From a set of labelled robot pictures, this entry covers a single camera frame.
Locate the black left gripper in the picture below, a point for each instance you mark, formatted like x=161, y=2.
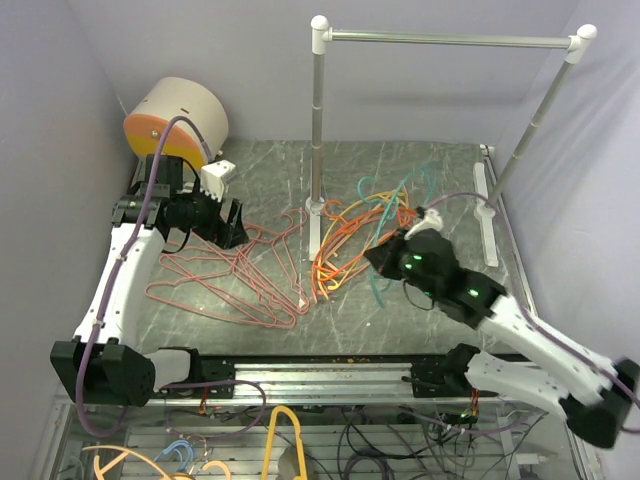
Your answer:
x=224, y=234

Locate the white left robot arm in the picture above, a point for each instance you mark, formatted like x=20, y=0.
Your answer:
x=101, y=355

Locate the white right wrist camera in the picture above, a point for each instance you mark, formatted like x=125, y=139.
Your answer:
x=431, y=219

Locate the aluminium mounting rail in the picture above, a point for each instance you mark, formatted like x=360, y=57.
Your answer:
x=319, y=380

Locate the pink plastic hanger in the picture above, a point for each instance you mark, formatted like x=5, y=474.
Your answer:
x=332, y=268

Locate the orange plastic hanger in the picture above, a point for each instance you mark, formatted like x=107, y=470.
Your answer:
x=350, y=227

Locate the teal plastic hanger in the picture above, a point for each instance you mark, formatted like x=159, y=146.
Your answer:
x=390, y=208

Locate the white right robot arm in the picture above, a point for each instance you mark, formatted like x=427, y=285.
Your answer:
x=592, y=393

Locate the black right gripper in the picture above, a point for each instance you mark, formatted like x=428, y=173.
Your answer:
x=384, y=254

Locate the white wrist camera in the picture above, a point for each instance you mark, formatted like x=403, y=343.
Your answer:
x=431, y=219
x=215, y=178

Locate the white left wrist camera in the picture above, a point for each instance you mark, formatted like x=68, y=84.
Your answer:
x=215, y=178

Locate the silver clothes rack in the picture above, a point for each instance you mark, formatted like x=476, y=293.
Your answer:
x=322, y=34

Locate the yellow plastic hanger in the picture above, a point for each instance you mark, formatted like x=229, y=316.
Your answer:
x=385, y=196

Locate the blue hanger below table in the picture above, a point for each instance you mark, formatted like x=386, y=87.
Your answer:
x=183, y=449

